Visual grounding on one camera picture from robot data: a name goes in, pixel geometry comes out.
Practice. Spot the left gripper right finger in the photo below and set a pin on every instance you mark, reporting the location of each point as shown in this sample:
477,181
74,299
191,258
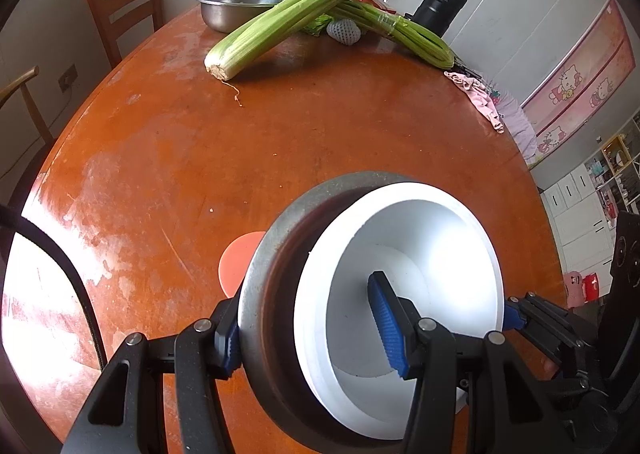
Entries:
509,412

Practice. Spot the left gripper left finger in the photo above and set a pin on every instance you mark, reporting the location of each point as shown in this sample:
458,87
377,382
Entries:
124,411

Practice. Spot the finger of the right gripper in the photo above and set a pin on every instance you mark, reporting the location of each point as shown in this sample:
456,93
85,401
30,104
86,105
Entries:
513,320

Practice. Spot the white plastic plate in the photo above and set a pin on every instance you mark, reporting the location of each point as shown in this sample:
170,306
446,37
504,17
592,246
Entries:
434,252

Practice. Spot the steel pan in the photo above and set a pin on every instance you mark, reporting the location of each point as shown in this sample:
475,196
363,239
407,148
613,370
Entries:
266,316

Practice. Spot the pink bear-face plastic plate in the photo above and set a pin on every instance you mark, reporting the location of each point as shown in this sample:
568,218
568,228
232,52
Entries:
235,260

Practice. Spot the pink small stool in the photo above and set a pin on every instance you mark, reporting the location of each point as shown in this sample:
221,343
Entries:
574,289

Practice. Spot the white shelf cabinet unit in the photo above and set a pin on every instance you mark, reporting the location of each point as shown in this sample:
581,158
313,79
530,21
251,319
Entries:
584,205

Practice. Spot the lilac child's garment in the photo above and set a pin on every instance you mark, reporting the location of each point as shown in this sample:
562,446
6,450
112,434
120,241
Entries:
517,123

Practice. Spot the pink Hello Kitty cabinet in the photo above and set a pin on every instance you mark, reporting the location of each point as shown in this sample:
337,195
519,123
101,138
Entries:
582,83

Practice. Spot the pink patterned cloth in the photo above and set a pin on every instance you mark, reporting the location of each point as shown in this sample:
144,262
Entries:
479,97

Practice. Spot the bundled green celery stalks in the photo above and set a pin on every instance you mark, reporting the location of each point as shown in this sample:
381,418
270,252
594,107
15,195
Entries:
419,40

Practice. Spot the curved-back wooden armchair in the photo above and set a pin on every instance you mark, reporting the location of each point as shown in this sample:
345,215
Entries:
20,139

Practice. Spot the large celery bunch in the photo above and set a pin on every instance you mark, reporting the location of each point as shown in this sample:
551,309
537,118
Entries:
237,50

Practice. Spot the steel mixing bowl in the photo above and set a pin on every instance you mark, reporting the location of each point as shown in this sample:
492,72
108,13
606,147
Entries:
227,15

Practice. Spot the brown wooden slat chair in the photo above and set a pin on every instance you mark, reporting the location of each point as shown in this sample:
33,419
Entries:
125,4

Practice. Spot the wall power socket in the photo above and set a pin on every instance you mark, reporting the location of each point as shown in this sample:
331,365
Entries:
67,79

